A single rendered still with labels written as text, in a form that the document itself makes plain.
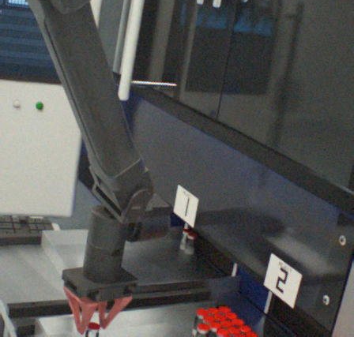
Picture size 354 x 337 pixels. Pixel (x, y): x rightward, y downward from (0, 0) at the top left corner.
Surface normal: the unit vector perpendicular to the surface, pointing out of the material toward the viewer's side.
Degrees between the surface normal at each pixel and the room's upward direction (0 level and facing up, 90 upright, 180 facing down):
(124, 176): 106
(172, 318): 90
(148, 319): 90
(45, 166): 90
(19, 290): 0
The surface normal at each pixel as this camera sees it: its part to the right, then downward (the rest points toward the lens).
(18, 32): 0.34, 0.30
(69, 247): 0.16, -0.95
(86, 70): 0.56, 0.56
